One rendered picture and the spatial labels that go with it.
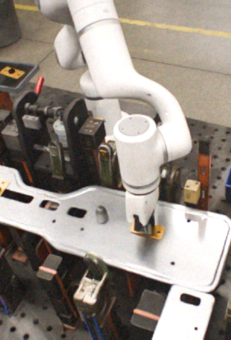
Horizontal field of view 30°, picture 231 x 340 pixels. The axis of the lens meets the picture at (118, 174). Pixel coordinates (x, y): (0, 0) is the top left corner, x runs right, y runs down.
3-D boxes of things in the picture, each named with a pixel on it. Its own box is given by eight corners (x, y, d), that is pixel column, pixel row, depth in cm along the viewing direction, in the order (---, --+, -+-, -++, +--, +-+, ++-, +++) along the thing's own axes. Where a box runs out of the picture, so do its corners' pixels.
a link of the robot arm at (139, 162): (154, 152, 96) (115, 165, 95) (150, 105, 87) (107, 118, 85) (169, 177, 90) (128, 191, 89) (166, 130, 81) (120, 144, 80)
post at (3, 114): (25, 199, 162) (-11, 117, 133) (32, 190, 165) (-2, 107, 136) (36, 203, 160) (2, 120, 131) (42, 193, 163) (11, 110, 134)
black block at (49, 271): (53, 331, 125) (25, 281, 103) (70, 299, 131) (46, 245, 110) (77, 341, 122) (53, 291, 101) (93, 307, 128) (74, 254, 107)
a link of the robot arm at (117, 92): (147, 22, 94) (188, 154, 94) (77, 41, 92) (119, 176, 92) (155, 5, 85) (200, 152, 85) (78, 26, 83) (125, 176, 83)
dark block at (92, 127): (100, 222, 150) (77, 131, 120) (108, 207, 154) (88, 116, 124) (113, 225, 148) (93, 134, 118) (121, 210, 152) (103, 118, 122)
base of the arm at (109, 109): (96, 109, 177) (85, 72, 163) (139, 114, 170) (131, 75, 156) (77, 141, 166) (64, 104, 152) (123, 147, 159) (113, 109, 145)
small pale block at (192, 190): (185, 265, 134) (183, 188, 108) (188, 256, 136) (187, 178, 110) (195, 269, 133) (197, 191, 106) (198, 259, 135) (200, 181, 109)
